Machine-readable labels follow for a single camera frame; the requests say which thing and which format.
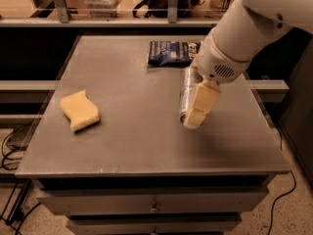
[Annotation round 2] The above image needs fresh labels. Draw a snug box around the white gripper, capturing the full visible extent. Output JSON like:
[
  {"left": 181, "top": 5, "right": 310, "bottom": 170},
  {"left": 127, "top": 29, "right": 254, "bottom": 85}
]
[{"left": 183, "top": 29, "right": 249, "bottom": 129}]

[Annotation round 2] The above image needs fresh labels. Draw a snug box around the silver redbull can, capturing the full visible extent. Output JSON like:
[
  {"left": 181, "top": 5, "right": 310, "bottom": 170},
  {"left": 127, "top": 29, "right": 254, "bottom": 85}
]
[{"left": 179, "top": 67, "right": 202, "bottom": 122}]

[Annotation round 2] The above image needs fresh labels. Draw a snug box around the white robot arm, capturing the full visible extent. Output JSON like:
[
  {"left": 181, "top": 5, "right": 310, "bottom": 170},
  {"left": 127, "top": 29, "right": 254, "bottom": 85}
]
[{"left": 183, "top": 0, "right": 313, "bottom": 128}]

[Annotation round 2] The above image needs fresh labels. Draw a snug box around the yellow sponge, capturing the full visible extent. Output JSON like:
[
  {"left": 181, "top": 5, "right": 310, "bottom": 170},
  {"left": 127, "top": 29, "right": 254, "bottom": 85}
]
[{"left": 60, "top": 90, "right": 101, "bottom": 132}]

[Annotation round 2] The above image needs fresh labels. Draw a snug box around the dark blue chip bag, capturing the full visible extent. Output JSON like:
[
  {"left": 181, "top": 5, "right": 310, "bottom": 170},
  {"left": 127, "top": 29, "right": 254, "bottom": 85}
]
[{"left": 147, "top": 41, "right": 201, "bottom": 67}]

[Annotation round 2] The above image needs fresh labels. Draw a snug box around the black bag background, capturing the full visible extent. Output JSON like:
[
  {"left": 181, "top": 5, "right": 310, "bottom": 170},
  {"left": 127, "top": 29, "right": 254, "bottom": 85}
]
[{"left": 132, "top": 0, "right": 204, "bottom": 18}]

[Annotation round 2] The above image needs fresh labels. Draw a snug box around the grey upper drawer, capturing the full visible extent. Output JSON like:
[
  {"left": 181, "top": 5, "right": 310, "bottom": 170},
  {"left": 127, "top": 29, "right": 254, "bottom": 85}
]
[{"left": 38, "top": 187, "right": 268, "bottom": 216}]

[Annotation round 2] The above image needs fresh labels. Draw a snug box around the grey drawer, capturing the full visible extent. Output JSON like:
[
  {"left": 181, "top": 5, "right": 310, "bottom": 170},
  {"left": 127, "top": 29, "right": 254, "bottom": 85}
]
[
  {"left": 38, "top": 187, "right": 268, "bottom": 216},
  {"left": 67, "top": 214, "right": 242, "bottom": 235}
]

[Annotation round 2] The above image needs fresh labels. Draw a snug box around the grey metal railing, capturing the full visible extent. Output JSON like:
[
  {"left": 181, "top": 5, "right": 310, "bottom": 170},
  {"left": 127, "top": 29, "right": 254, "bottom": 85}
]
[{"left": 0, "top": 0, "right": 218, "bottom": 27}]

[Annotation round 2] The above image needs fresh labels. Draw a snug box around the grey lower drawer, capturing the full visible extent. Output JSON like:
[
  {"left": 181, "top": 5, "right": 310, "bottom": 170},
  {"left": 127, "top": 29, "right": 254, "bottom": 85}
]
[{"left": 67, "top": 214, "right": 242, "bottom": 235}]

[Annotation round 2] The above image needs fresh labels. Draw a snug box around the black floor cable right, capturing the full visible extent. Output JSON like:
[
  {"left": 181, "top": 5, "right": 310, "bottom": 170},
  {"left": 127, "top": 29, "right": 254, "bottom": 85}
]
[{"left": 266, "top": 127, "right": 297, "bottom": 235}]

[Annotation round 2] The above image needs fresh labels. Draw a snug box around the black cables left floor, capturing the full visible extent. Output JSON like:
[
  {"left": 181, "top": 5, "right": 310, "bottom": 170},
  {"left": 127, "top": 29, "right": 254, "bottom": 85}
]
[{"left": 0, "top": 120, "right": 43, "bottom": 235}]

